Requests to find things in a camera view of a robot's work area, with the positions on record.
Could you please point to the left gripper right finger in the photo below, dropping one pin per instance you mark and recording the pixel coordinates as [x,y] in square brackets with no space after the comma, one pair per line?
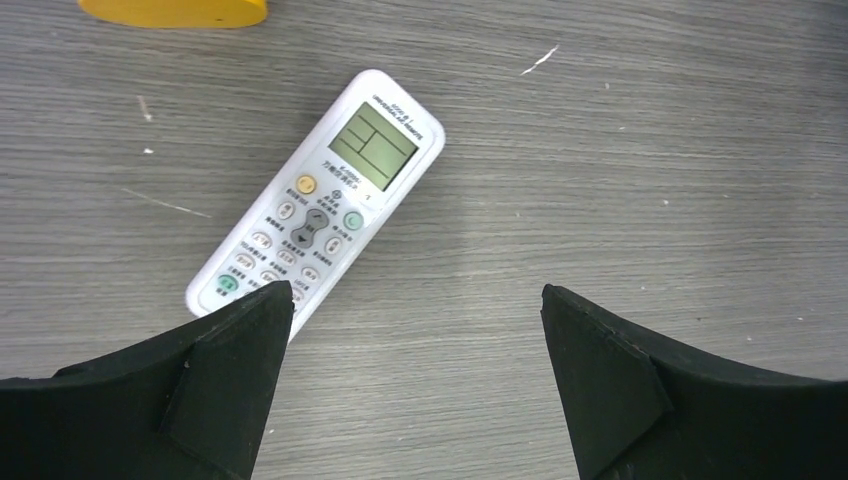
[641,405]

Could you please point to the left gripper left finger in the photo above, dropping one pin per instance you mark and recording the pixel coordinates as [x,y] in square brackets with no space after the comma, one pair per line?
[190,403]

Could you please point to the white remote control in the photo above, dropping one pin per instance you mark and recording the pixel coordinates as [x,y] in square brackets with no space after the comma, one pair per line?
[327,202]

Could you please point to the orange yellow block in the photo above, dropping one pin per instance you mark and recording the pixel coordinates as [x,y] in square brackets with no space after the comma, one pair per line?
[178,14]

